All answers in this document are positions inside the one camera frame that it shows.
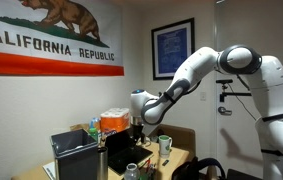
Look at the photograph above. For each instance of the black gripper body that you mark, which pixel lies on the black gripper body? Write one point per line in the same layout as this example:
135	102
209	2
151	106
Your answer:
138	133

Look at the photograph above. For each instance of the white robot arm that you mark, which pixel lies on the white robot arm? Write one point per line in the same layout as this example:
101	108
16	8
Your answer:
274	100

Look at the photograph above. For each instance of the clear plastic bottle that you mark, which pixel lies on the clear plastic bottle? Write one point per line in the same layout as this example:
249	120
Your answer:
131	172

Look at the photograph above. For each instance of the blue spray bottle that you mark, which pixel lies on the blue spray bottle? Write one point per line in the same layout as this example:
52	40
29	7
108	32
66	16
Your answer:
95	122

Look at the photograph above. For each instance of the green bottle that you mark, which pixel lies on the green bottle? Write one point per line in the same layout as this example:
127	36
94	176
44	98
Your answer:
93	134

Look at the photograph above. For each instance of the black laptop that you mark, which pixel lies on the black laptop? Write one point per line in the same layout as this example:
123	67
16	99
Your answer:
124	153

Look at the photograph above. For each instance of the orange paper towel pack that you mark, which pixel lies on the orange paper towel pack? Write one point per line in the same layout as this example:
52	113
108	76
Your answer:
114	121

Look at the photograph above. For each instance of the white mug with green logo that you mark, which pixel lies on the white mug with green logo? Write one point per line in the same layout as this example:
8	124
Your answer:
165	146

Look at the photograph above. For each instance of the red pen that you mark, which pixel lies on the red pen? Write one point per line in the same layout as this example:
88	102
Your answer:
148	164

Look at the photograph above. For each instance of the small black stick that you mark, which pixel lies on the small black stick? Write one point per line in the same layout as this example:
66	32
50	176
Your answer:
165	162

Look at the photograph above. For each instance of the stainless steel tumbler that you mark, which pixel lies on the stainless steel tumbler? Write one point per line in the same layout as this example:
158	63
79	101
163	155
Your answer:
102	163

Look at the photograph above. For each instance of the brown cardboard box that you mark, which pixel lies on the brown cardboard box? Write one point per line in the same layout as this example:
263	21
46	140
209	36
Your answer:
79	127

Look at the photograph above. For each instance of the grey trash bin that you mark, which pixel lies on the grey trash bin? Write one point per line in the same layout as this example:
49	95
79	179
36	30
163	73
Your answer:
74	156

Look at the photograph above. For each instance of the black framed blue picture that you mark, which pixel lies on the black framed blue picture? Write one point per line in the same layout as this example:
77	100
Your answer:
172	48

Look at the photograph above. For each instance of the white paper sheets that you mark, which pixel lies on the white paper sheets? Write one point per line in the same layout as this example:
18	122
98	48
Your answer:
49	171

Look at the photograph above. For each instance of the California Republic flag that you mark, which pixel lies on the California Republic flag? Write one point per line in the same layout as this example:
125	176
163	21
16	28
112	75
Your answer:
47	40

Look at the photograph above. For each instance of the white light switch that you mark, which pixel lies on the white light switch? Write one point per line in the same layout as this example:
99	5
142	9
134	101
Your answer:
203	96

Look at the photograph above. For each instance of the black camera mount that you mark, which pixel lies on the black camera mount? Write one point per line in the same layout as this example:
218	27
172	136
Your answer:
229	95

